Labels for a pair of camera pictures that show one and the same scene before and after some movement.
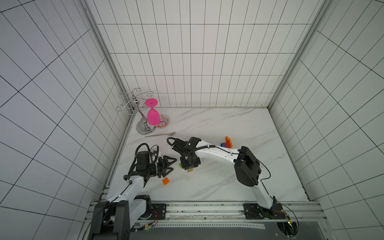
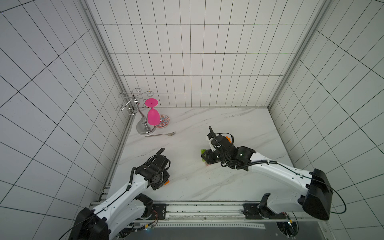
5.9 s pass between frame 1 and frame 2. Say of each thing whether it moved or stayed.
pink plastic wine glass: stayed
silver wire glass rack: stayed
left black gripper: moved
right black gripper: moved
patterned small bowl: stayed
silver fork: stayed
